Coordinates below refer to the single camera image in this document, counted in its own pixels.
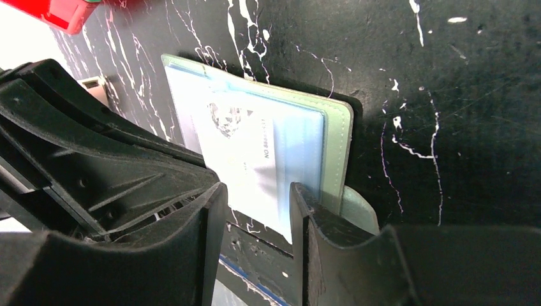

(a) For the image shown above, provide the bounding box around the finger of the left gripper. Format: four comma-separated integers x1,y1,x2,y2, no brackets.
1,79,218,241
1,59,205,167

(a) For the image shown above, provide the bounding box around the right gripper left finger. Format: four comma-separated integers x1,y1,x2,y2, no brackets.
1,182,228,305

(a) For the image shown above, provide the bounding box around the green card holder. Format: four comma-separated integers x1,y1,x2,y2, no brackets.
161,54,379,241

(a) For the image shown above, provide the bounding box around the red bin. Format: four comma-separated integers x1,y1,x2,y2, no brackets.
1,0,102,35

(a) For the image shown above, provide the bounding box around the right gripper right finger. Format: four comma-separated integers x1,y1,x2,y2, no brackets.
290,182,540,305

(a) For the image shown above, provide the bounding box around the white VIP card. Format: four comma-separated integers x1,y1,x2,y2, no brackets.
193,92,283,234

